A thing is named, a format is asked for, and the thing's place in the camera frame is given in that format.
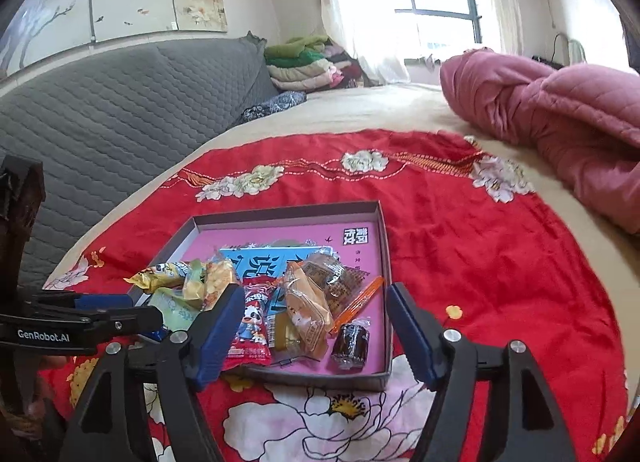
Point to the orange clear pastry packet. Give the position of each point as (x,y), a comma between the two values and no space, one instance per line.
(348,289)

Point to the shallow pink cardboard box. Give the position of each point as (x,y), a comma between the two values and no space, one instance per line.
(341,248)

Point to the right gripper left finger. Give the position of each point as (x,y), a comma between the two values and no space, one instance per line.
(187,362)

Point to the white sheer curtain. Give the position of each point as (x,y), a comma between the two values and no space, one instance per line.
(367,30)

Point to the red floral blanket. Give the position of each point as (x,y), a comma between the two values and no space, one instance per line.
(469,238)

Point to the stack of folded clothes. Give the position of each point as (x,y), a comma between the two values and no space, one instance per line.
(311,64)

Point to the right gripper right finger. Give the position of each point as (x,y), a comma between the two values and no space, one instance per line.
(446,363)

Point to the grey quilted headboard cover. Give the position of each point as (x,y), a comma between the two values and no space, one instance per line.
(106,125)

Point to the white chair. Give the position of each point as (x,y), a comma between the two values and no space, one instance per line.
(567,51)

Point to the yellow cheese snack packet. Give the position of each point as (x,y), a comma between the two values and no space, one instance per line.
(283,335)

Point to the blue oreo cookie packet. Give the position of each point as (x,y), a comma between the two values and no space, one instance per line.
(155,336)

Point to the yellow blue egg snack packet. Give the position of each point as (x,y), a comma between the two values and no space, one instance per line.
(164,275)

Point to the dark brown cake packet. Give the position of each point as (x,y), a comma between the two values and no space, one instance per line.
(351,347)

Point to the beige bread packet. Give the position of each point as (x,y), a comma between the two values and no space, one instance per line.
(308,310)

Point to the pink quilted duvet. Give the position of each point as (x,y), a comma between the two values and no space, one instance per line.
(582,119)

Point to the green candy packet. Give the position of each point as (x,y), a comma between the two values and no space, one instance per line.
(180,306)

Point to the dark blue patterned cloth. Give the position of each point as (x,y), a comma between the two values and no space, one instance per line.
(283,101)

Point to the red cow candy packet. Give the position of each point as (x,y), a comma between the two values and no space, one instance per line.
(251,342)

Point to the yellow rice cracker packet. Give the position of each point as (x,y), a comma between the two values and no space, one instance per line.
(218,276)

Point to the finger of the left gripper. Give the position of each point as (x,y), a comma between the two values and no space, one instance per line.
(81,301)
(66,331)

